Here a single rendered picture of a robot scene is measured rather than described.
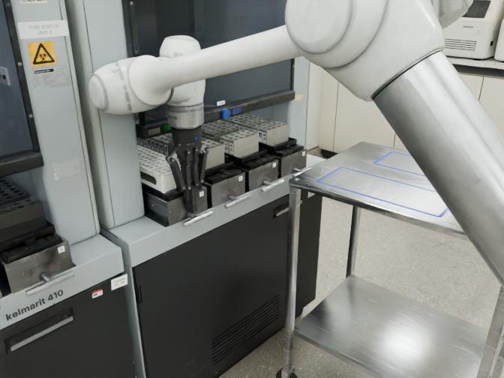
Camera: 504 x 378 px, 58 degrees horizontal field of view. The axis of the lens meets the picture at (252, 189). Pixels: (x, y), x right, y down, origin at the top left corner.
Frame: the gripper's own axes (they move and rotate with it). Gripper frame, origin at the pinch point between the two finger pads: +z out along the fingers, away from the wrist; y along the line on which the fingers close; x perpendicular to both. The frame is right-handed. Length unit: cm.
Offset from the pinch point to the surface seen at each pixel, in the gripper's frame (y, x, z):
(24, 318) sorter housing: 45.7, -2.1, 13.8
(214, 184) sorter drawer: -10.1, -2.1, -0.6
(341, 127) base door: -229, -101, 48
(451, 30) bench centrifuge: -229, -28, -27
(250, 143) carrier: -32.0, -9.1, -5.9
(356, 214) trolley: -67, 12, 25
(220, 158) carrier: -18.9, -9.0, -4.3
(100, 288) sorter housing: 27.9, -1.6, 15.0
